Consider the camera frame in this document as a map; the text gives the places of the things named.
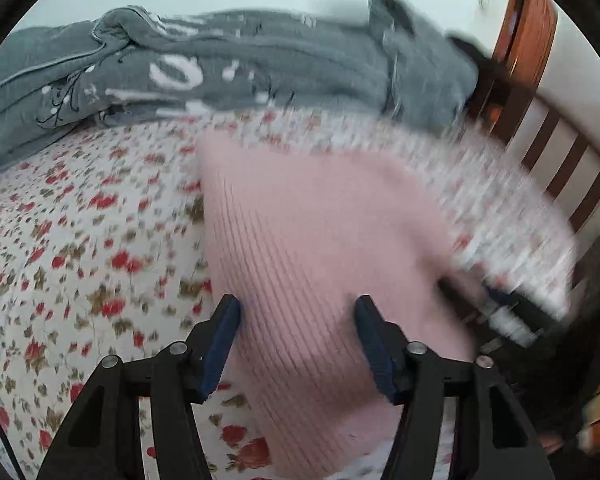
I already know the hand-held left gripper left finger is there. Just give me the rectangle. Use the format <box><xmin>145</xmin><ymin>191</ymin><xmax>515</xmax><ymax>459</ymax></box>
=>
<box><xmin>36</xmin><ymin>293</ymin><xmax>242</xmax><ymax>480</ymax></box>

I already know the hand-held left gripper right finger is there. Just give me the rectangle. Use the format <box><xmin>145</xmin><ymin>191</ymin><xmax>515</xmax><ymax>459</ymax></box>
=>
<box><xmin>355</xmin><ymin>294</ymin><xmax>557</xmax><ymax>480</ymax></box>

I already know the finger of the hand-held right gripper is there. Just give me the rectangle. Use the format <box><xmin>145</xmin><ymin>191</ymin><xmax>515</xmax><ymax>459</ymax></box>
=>
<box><xmin>439</xmin><ymin>272</ymin><xmax>543</xmax><ymax>348</ymax></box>

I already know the pink ribbed knit garment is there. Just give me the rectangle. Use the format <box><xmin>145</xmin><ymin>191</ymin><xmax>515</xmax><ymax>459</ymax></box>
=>
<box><xmin>197</xmin><ymin>129</ymin><xmax>487</xmax><ymax>480</ymax></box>

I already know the floral bed sheet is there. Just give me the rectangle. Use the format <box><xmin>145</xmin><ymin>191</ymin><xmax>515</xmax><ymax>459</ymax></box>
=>
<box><xmin>0</xmin><ymin>107</ymin><xmax>582</xmax><ymax>480</ymax></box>

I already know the black cloth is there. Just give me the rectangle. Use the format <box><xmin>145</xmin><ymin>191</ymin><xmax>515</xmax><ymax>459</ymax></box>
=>
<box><xmin>447</xmin><ymin>35</ymin><xmax>499</xmax><ymax>75</ymax></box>

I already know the wooden slatted bed board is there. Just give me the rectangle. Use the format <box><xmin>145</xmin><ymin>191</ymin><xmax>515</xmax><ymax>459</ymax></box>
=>
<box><xmin>467</xmin><ymin>0</ymin><xmax>600</xmax><ymax>311</ymax></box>

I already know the grey printed quilt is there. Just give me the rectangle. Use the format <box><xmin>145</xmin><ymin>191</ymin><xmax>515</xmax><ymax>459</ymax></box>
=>
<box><xmin>0</xmin><ymin>0</ymin><xmax>481</xmax><ymax>177</ymax></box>

